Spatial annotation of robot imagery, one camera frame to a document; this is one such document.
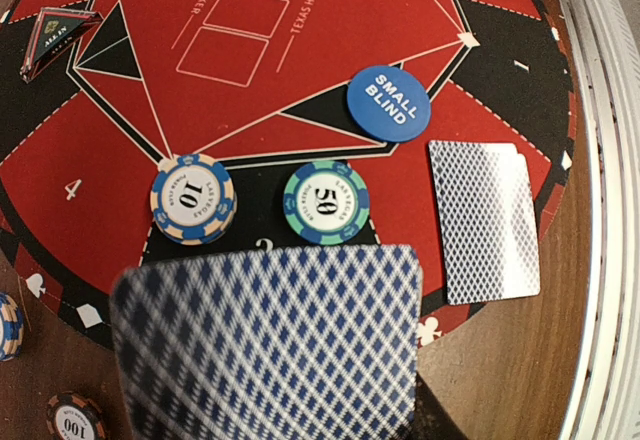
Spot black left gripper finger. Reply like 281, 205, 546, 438
409, 374, 469, 440

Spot dealt blue card seat two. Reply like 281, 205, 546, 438
428, 140, 519, 305

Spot green chips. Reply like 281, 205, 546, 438
282, 160, 370, 246

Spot blue small blind button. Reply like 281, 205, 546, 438
346, 65, 432, 143

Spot blue cream chips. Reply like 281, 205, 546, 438
150, 154, 237, 246

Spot red black poker chip stack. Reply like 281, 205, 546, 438
46, 391, 109, 440

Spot blue cream poker chip stack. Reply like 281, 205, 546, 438
1, 292, 24, 362

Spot black triangular all-in marker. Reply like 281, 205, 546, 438
20, 7, 103, 83

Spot round red black poker mat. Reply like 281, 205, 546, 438
1, 0, 577, 346

